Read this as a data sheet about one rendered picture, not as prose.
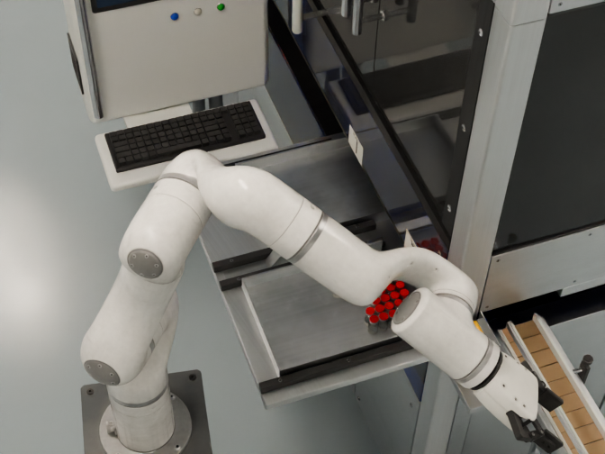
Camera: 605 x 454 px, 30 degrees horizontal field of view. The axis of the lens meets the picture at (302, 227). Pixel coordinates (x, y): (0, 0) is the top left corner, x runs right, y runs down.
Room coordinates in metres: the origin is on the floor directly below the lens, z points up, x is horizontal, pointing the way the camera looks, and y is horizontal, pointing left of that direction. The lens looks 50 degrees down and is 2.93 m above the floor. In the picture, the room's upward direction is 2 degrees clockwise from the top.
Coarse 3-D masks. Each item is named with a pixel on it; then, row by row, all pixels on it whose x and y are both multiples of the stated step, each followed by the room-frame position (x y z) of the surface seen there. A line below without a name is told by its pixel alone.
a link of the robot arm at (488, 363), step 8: (496, 344) 0.99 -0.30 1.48; (488, 352) 0.96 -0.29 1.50; (496, 352) 0.97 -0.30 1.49; (488, 360) 0.95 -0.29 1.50; (496, 360) 0.95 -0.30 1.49; (480, 368) 0.94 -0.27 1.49; (488, 368) 0.94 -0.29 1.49; (472, 376) 0.93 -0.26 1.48; (480, 376) 0.93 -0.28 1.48; (488, 376) 0.94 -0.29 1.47; (464, 384) 0.93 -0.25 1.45; (472, 384) 0.93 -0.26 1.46
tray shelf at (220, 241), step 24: (216, 240) 1.67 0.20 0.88; (240, 240) 1.68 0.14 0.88; (384, 240) 1.69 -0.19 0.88; (240, 288) 1.53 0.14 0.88; (408, 288) 1.55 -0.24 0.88; (240, 312) 1.47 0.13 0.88; (240, 336) 1.40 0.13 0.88; (264, 360) 1.34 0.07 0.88; (384, 360) 1.35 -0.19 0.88; (408, 360) 1.35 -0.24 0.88; (312, 384) 1.29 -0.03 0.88; (336, 384) 1.29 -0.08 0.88
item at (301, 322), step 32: (256, 288) 1.53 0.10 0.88; (288, 288) 1.54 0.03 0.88; (320, 288) 1.54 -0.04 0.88; (256, 320) 1.44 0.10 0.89; (288, 320) 1.45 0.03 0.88; (320, 320) 1.45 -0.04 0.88; (352, 320) 1.45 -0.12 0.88; (288, 352) 1.36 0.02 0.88; (320, 352) 1.37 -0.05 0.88; (352, 352) 1.35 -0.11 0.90
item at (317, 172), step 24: (312, 144) 1.96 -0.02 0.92; (336, 144) 1.98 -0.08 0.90; (264, 168) 1.90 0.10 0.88; (288, 168) 1.91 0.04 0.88; (312, 168) 1.91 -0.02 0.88; (336, 168) 1.91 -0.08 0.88; (360, 168) 1.91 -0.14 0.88; (312, 192) 1.83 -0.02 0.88; (336, 192) 1.83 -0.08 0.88; (360, 192) 1.83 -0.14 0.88; (336, 216) 1.75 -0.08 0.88; (360, 216) 1.73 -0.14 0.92; (384, 216) 1.75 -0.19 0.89
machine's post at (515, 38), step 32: (512, 0) 1.37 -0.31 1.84; (544, 0) 1.38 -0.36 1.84; (512, 32) 1.36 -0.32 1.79; (512, 64) 1.37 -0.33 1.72; (480, 96) 1.41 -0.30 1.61; (512, 96) 1.37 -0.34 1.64; (480, 128) 1.39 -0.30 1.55; (512, 128) 1.38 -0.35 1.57; (480, 160) 1.37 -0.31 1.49; (512, 160) 1.38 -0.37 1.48; (480, 192) 1.36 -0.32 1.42; (480, 224) 1.37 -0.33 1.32; (448, 256) 1.41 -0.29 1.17; (480, 256) 1.37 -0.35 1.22; (480, 288) 1.38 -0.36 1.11; (448, 384) 1.37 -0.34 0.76; (448, 416) 1.38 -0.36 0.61; (416, 448) 1.40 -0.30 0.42
